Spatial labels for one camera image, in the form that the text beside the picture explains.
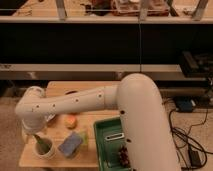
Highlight cream striped cup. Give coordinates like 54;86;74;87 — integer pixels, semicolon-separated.
34;138;55;160

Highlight white dish brush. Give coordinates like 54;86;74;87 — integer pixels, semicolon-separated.
105;133;124;141

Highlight dark brown bowl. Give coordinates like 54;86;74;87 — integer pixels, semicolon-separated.
65;90;78;95

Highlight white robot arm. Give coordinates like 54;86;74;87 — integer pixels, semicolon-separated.
15;73;181;171

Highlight black cables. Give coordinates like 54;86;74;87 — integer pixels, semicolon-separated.
162;77;213;171

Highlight blue yellow sponge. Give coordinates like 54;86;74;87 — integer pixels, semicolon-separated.
58;131;88;158

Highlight green pepper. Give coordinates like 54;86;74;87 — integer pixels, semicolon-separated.
34;134;50;153

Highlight blue box on floor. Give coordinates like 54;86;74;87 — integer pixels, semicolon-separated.
174;97;195;113

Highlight black power adapter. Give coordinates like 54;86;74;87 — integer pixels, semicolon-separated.
188;149;201;167

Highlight orange fruit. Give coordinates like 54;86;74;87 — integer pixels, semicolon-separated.
64;115;77;129

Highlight brown pine cone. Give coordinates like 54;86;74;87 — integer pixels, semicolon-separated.
118;146;130;167

